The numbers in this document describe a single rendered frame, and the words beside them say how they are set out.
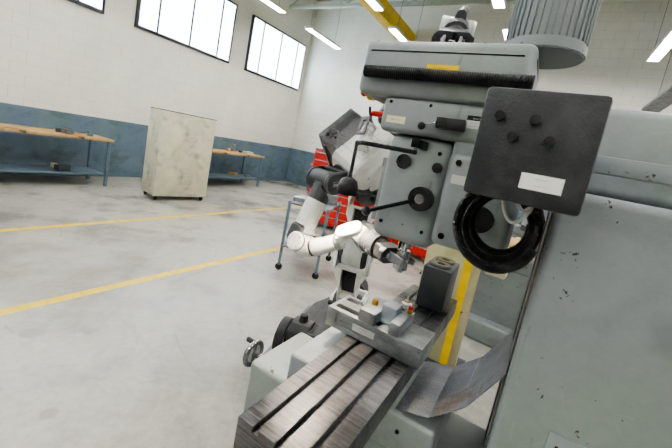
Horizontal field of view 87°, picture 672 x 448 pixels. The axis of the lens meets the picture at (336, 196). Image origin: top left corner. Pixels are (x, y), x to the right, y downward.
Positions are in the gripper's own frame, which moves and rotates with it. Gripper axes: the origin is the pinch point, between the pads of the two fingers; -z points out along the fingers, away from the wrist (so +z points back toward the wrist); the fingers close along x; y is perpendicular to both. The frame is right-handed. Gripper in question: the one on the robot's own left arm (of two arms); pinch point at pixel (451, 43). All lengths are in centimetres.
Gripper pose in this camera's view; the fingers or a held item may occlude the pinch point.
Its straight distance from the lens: 121.6
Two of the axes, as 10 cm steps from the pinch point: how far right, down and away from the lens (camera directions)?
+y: 0.2, -8.0, -6.0
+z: 3.5, -5.5, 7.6
